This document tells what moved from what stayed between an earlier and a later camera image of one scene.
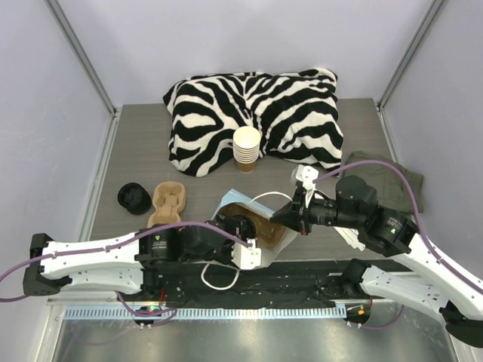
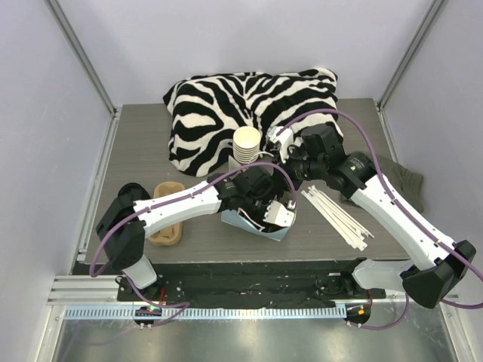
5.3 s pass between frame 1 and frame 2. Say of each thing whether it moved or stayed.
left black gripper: moved
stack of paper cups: stayed
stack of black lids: stayed
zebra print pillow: stayed
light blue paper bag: moved
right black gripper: moved
